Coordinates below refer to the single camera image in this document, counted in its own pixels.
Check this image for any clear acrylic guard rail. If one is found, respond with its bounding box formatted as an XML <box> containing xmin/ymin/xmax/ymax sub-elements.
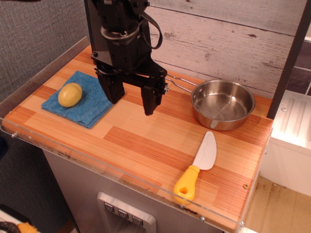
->
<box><xmin>0</xmin><ymin>38</ymin><xmax>272</xmax><ymax>233</ymax></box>

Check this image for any yellow potato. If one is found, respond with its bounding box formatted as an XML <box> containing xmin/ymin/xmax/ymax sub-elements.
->
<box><xmin>58</xmin><ymin>83</ymin><xmax>83</xmax><ymax>107</ymax></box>

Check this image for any stainless steel pot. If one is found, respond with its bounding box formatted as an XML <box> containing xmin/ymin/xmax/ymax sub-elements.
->
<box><xmin>166</xmin><ymin>74</ymin><xmax>256</xmax><ymax>131</ymax></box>

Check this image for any dark right post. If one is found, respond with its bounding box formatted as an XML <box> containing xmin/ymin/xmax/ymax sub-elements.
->
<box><xmin>267</xmin><ymin>0</ymin><xmax>311</xmax><ymax>119</ymax></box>

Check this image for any dark left post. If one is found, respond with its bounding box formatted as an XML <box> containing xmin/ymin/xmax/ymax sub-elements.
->
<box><xmin>84</xmin><ymin>0</ymin><xmax>108</xmax><ymax>51</ymax></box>

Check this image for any blue folded cloth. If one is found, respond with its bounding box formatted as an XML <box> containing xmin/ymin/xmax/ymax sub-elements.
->
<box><xmin>41</xmin><ymin>71</ymin><xmax>112</xmax><ymax>129</ymax></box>

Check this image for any toy knife yellow handle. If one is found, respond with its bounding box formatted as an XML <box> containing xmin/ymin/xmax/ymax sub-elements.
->
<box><xmin>173</xmin><ymin>131</ymin><xmax>218</xmax><ymax>205</ymax></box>

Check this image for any grey cabinet front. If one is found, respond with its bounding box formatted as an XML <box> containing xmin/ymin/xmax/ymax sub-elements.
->
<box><xmin>44</xmin><ymin>151</ymin><xmax>221</xmax><ymax>233</ymax></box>

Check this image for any silver dispenser button panel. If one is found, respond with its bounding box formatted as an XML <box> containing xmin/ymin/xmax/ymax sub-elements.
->
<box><xmin>97</xmin><ymin>192</ymin><xmax>157</xmax><ymax>233</ymax></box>

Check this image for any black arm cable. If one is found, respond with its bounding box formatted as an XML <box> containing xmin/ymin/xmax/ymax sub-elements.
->
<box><xmin>139</xmin><ymin>12</ymin><xmax>163</xmax><ymax>50</ymax></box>

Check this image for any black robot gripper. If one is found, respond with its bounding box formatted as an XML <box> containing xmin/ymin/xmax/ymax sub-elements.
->
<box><xmin>91</xmin><ymin>26</ymin><xmax>168</xmax><ymax>116</ymax></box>

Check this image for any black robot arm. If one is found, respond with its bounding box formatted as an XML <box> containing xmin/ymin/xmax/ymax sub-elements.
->
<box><xmin>91</xmin><ymin>0</ymin><xmax>168</xmax><ymax>116</ymax></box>

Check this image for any orange black object corner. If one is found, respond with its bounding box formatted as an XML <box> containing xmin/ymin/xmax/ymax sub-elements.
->
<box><xmin>0</xmin><ymin>204</ymin><xmax>39</xmax><ymax>233</ymax></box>

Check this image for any dark post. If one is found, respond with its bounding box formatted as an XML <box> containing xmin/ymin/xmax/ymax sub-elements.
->
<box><xmin>84</xmin><ymin>0</ymin><xmax>108</xmax><ymax>51</ymax></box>
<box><xmin>267</xmin><ymin>0</ymin><xmax>311</xmax><ymax>119</ymax></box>

